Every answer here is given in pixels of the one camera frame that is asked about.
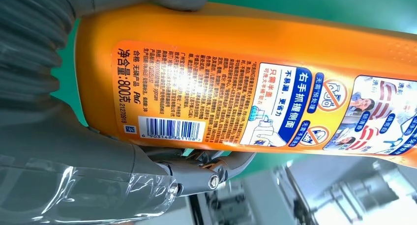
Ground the grey wheeled machine base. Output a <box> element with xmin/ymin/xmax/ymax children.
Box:
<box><xmin>187</xmin><ymin>153</ymin><xmax>417</xmax><ymax>225</ymax></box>

